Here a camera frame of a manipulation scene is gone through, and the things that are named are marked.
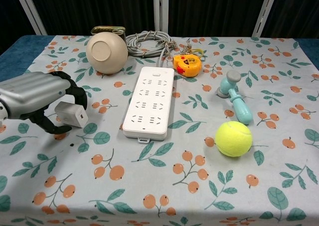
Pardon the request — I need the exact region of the yellow tennis ball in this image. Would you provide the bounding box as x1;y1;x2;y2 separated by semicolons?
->
215;120;253;158

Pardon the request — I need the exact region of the black pleated curtain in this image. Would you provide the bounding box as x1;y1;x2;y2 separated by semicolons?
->
0;0;38;57
26;0;155;36
261;0;319;40
168;0;271;39

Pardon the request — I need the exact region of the teal handheld fan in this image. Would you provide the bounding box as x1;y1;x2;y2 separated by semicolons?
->
215;70;253;125

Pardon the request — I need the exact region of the floral fruit print tablecloth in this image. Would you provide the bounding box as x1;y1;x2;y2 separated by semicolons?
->
0;34;319;226

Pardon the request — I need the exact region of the yellow orange tape measure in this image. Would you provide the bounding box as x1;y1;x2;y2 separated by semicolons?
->
173;53;203;77

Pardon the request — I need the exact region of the grey cable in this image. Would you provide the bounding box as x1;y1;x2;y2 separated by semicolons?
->
125;30;179;67

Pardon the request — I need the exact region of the beige bowl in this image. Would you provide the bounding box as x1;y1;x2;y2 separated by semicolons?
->
86;31;129;75

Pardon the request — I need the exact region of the gold tin can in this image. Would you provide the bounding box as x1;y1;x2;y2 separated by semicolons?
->
90;26;127;41

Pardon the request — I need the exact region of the white charger adapter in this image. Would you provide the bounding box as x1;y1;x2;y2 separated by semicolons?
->
53;101;89;129

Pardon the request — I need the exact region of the white metal frame post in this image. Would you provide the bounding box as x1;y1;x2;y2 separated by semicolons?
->
12;0;48;36
251;0;280;37
153;0;170;36

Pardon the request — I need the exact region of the white power strip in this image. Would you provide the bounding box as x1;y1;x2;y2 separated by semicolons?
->
122;66;175;143

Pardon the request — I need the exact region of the metal keychain with green loop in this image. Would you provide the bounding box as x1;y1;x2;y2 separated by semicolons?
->
178;38;205;60

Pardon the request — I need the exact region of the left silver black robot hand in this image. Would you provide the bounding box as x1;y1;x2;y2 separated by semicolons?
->
0;71;88;135

